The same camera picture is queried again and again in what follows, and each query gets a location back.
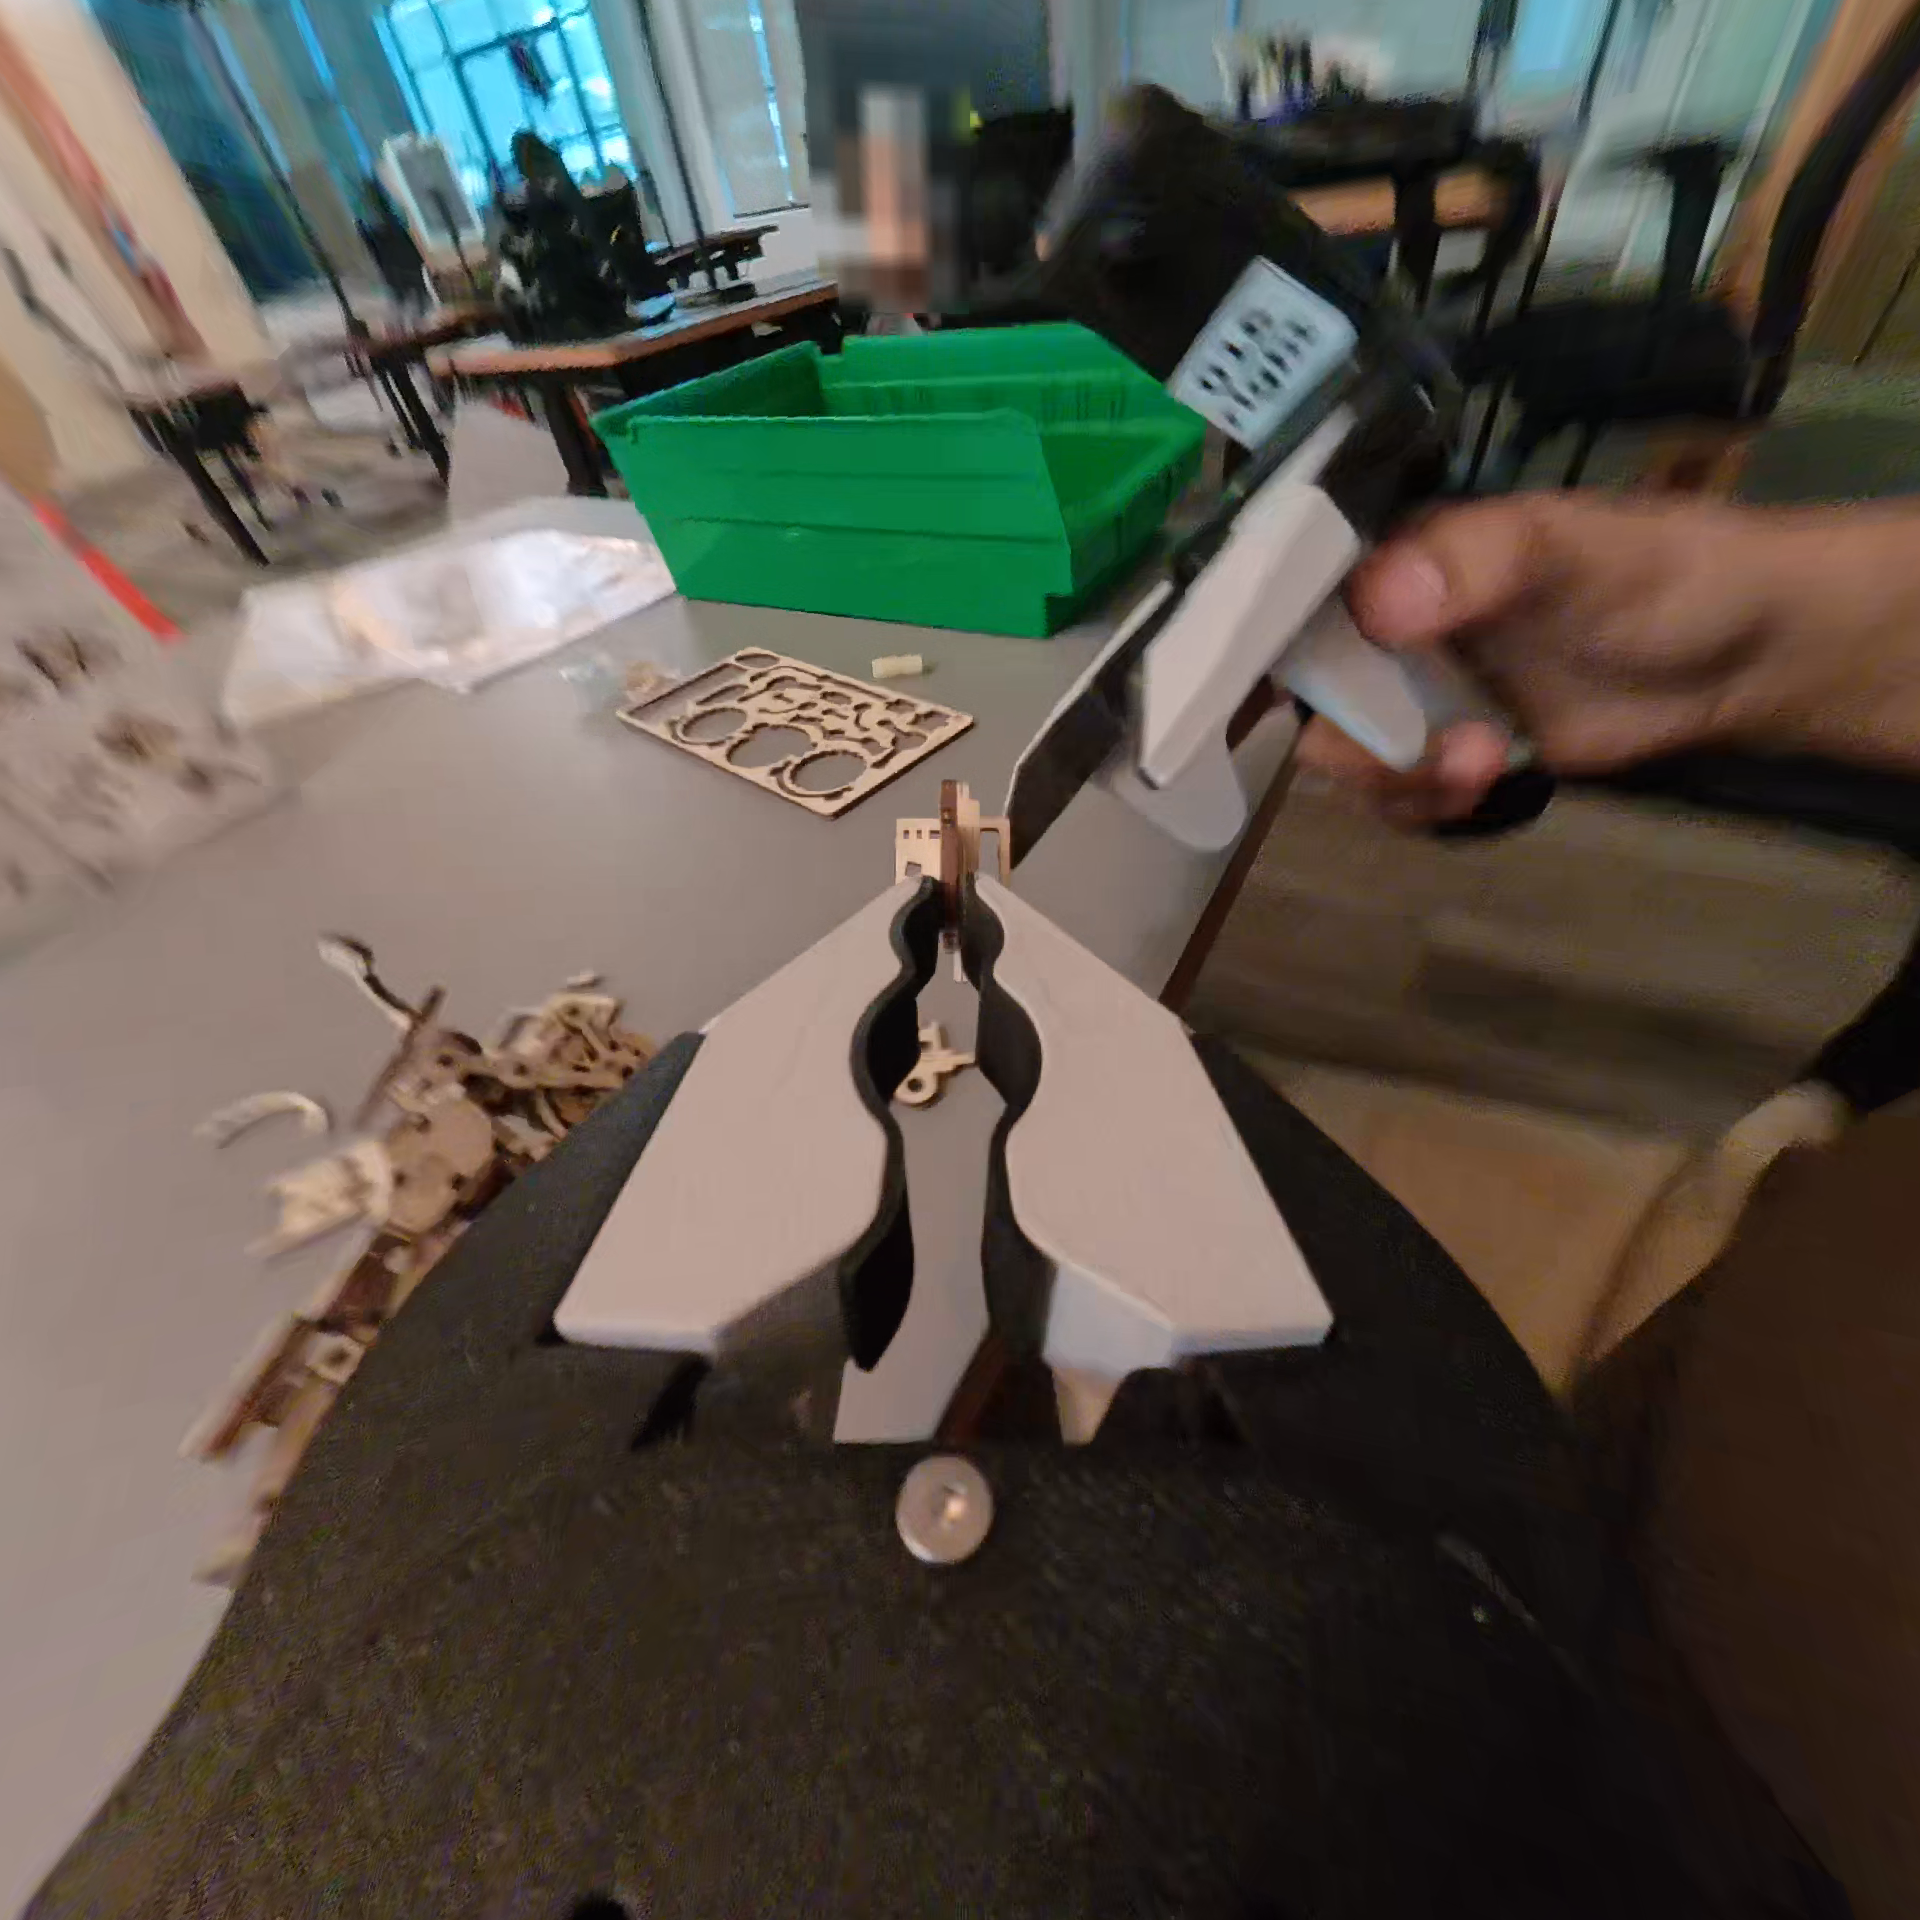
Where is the dark bulky object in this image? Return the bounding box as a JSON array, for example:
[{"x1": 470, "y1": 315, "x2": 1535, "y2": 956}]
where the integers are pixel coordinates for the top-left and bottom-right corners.
[{"x1": 1035, "y1": 82, "x2": 1353, "y2": 385}]

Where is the pile of wooden model parts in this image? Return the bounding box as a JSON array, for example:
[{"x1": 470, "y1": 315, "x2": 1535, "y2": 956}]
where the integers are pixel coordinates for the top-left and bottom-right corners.
[{"x1": 182, "y1": 932, "x2": 664, "y2": 1585}]

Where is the wooden sheet with round holes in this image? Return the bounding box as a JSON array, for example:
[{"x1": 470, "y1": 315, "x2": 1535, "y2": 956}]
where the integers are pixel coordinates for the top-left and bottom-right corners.
[{"x1": 616, "y1": 644, "x2": 977, "y2": 821}]

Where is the printed instruction sheet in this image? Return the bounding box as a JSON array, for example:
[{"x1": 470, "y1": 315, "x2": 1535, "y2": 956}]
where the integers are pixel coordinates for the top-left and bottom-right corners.
[{"x1": 0, "y1": 479, "x2": 279, "y2": 916}]

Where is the clear plastic bag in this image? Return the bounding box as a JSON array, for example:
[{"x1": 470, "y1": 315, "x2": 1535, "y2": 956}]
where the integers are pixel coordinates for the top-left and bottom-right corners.
[{"x1": 223, "y1": 517, "x2": 682, "y2": 731}]

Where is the black chair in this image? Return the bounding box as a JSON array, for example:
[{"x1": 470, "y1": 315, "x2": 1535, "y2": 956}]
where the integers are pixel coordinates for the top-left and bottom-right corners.
[{"x1": 1546, "y1": 750, "x2": 1920, "y2": 849}]

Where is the green plastic bin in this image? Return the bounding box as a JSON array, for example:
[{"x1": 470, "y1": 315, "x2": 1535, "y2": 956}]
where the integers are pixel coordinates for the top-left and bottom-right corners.
[{"x1": 591, "y1": 321, "x2": 1211, "y2": 642}]

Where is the person's leg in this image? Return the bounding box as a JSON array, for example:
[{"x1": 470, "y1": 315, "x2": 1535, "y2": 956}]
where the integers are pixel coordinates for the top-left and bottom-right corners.
[{"x1": 1559, "y1": 1079, "x2": 1920, "y2": 1920}]

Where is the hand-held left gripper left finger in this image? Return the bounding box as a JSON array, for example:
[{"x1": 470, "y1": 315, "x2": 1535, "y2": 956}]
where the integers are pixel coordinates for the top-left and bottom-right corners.
[{"x1": 552, "y1": 877, "x2": 946, "y2": 1374}]

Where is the small wooden model part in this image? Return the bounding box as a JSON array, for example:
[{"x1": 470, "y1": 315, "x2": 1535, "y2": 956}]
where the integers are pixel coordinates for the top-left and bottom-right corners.
[{"x1": 896, "y1": 780, "x2": 1011, "y2": 980}]

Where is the person's right forearm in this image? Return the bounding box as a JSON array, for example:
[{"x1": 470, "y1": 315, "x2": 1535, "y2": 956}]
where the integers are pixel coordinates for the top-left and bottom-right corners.
[{"x1": 1851, "y1": 502, "x2": 1920, "y2": 769}]

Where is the wooden background table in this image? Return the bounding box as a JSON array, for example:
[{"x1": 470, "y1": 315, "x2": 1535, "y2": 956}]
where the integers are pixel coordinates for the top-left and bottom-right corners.
[
  {"x1": 428, "y1": 277, "x2": 847, "y2": 501},
  {"x1": 1289, "y1": 142, "x2": 1548, "y2": 317}
]

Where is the grey desk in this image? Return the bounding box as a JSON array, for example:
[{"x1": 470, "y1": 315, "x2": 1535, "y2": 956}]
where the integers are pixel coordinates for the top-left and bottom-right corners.
[{"x1": 0, "y1": 495, "x2": 1307, "y2": 1920}]

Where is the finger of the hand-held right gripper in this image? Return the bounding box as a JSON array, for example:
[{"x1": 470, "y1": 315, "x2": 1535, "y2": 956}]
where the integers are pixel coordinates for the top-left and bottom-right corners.
[
  {"x1": 1132, "y1": 484, "x2": 1362, "y2": 855},
  {"x1": 1002, "y1": 577, "x2": 1183, "y2": 876}
]

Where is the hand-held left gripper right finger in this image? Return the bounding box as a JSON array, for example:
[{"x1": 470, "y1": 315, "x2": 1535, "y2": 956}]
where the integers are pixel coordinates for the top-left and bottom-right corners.
[{"x1": 958, "y1": 873, "x2": 1338, "y2": 1445}]

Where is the person's right hand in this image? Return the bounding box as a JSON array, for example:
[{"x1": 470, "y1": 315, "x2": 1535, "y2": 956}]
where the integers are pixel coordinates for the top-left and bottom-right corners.
[{"x1": 1296, "y1": 491, "x2": 1871, "y2": 834}]

